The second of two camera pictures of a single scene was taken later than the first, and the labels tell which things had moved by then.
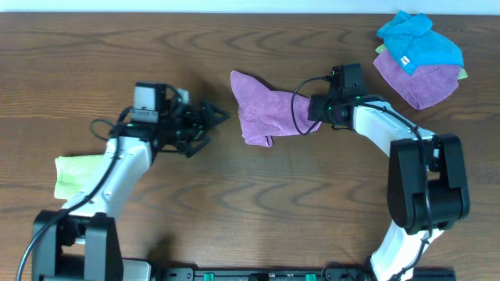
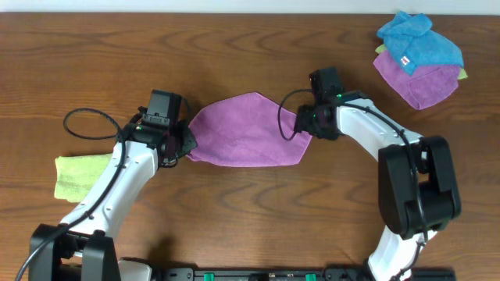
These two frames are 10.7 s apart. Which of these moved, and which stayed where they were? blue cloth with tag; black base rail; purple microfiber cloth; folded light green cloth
Moved: purple microfiber cloth
Stayed: folded light green cloth; black base rail; blue cloth with tag
